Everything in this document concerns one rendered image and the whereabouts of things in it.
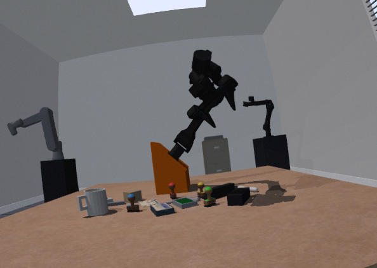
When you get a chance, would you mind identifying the blue stamp pad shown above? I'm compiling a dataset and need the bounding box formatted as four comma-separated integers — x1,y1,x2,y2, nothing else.
150,203,175,217

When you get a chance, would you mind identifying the red rubber stamp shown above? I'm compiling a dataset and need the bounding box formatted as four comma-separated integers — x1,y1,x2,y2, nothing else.
169,183,177,199

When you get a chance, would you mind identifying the rubber stamp with blue knob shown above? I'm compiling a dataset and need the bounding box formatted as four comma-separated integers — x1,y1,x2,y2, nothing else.
127,194,140,213

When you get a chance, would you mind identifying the white cylinder with black cap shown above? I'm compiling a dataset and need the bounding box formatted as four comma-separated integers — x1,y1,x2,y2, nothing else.
235,185,258,192

